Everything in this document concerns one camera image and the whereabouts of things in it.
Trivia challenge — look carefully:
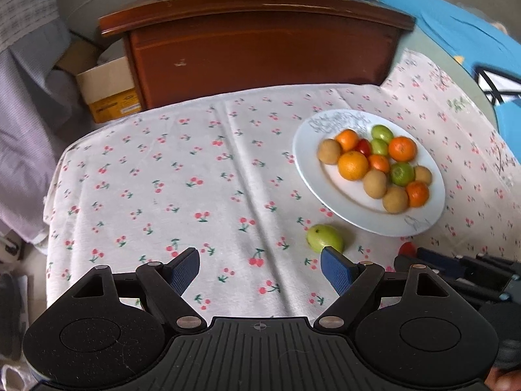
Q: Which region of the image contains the white oval plate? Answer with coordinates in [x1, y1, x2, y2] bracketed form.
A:
[292, 109, 446, 238]

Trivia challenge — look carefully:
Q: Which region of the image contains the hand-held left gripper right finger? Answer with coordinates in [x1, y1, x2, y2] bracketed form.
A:
[313, 246, 465, 333]

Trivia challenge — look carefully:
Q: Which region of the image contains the lavender waffle cloth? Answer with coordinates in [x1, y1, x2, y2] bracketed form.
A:
[0, 18, 72, 245]

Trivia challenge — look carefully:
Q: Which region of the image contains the floral print cloth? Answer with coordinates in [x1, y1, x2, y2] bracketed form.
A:
[378, 48, 517, 188]

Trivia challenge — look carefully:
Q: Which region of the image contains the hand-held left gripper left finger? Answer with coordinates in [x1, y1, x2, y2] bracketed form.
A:
[68, 247, 207, 334]

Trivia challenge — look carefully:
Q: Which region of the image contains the person's right hand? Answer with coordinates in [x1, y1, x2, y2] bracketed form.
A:
[487, 368, 521, 391]

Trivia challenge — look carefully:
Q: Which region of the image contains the large orange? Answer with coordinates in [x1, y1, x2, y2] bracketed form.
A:
[338, 151, 370, 182]

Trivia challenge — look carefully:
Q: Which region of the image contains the checked cloth cover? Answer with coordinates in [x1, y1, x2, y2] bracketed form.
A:
[0, 0, 62, 55]

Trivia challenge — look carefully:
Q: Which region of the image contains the small mandarin orange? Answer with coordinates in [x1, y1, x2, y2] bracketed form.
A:
[406, 180, 431, 208]
[388, 136, 418, 163]
[336, 129, 360, 152]
[367, 154, 391, 174]

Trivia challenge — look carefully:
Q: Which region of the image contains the cherry print tablecloth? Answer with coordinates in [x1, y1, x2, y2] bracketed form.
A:
[43, 83, 521, 318]

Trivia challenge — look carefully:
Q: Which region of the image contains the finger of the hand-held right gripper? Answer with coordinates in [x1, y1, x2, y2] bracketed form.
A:
[416, 248, 482, 280]
[394, 254, 420, 277]

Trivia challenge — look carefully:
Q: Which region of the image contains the open cardboard box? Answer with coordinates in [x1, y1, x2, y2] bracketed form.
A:
[55, 41, 143, 125]

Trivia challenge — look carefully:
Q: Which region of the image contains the blue printed bedding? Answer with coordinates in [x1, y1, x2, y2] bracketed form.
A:
[352, 0, 521, 155]

